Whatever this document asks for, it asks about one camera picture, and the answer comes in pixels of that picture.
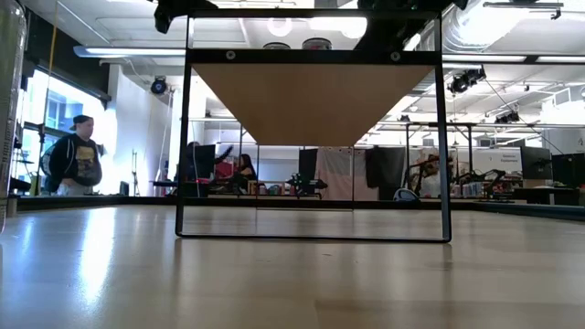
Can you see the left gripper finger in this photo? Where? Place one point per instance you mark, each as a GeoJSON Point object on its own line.
{"type": "Point", "coordinates": [164, 16]}

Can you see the large clear bottle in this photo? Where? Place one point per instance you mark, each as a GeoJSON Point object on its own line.
{"type": "Point", "coordinates": [11, 114]}

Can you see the long ceiling light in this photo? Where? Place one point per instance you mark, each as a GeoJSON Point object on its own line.
{"type": "Point", "coordinates": [105, 51]}

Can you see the black ceiling spotlight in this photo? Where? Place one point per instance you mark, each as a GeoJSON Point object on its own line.
{"type": "Point", "coordinates": [466, 80]}
{"type": "Point", "coordinates": [507, 118]}

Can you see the ceiling light strip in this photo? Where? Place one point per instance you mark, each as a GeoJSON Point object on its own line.
{"type": "Point", "coordinates": [484, 58]}

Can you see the black ceiling track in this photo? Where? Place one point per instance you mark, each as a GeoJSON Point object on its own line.
{"type": "Point", "coordinates": [521, 5]}

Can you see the black hanging cloth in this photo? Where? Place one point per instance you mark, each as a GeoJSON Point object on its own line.
{"type": "Point", "coordinates": [386, 166]}

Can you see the person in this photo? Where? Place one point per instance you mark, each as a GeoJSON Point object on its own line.
{"type": "Point", "coordinates": [75, 160]}
{"type": "Point", "coordinates": [247, 169]}
{"type": "Point", "coordinates": [429, 169]}

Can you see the black computer monitor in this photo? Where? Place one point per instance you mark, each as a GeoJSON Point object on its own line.
{"type": "Point", "coordinates": [203, 160]}
{"type": "Point", "coordinates": [569, 170]}
{"type": "Point", "coordinates": [535, 162]}

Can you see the white hanging cloth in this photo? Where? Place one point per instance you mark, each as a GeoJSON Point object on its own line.
{"type": "Point", "coordinates": [340, 173]}

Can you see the black upright panel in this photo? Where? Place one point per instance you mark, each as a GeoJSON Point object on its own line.
{"type": "Point", "coordinates": [307, 160]}

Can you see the white and blue round object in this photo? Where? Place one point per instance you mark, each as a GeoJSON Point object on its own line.
{"type": "Point", "coordinates": [404, 195]}

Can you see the small black box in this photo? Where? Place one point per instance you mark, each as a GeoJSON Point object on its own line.
{"type": "Point", "coordinates": [124, 187]}

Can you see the white printed sign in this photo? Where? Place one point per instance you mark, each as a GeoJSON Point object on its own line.
{"type": "Point", "coordinates": [514, 166]}

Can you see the grey corner block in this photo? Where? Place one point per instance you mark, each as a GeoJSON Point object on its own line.
{"type": "Point", "coordinates": [13, 206]}

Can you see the silver ceiling duct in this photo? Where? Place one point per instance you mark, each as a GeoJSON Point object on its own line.
{"type": "Point", "coordinates": [475, 27]}

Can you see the black metal rig frame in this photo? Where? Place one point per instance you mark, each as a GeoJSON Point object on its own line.
{"type": "Point", "coordinates": [439, 124]}

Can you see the wooden shelf black metal frame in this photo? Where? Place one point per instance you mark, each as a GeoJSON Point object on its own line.
{"type": "Point", "coordinates": [311, 100]}

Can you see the black aluminium table rail frame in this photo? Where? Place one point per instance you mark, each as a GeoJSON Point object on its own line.
{"type": "Point", "coordinates": [114, 201]}

